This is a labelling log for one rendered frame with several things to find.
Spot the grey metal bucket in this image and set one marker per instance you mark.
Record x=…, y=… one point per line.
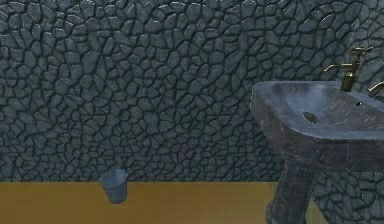
x=115, y=188

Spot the brass tap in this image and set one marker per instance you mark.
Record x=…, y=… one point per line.
x=350, y=75
x=376, y=88

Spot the dark stone pedestal sink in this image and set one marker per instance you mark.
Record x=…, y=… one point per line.
x=300, y=146

